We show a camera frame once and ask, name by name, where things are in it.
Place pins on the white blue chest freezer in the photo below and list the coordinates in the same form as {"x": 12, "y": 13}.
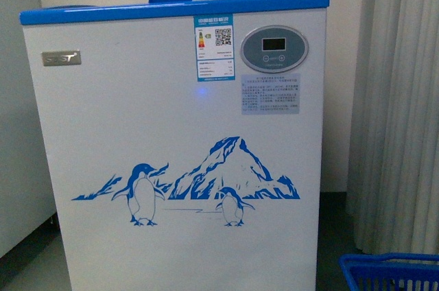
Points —
{"x": 160, "y": 182}

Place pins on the grey instruction sticker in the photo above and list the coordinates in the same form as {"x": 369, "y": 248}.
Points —
{"x": 270, "y": 94}

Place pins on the energy label sticker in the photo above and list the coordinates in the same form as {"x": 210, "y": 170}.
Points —
{"x": 214, "y": 47}

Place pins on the oval temperature control panel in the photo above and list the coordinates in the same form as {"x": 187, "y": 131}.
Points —
{"x": 274, "y": 49}

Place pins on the silver brand badge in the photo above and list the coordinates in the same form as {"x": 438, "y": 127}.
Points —
{"x": 61, "y": 58}

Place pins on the white curtain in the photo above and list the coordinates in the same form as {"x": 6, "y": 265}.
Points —
{"x": 392, "y": 189}

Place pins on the blue plastic shopping basket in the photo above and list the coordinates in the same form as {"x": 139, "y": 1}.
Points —
{"x": 390, "y": 271}

